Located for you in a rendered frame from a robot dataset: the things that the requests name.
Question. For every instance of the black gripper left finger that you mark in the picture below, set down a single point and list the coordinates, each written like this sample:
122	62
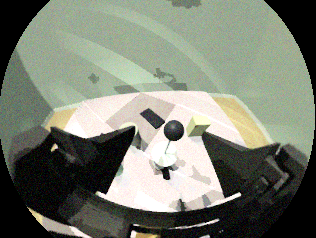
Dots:
99	156

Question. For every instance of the glass french press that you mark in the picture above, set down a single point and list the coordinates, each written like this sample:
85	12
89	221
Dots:
165	153

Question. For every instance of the grey cylinder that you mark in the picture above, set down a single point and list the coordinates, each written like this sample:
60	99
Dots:
137	137

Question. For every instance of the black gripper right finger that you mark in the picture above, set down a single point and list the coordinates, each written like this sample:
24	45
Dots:
234	163

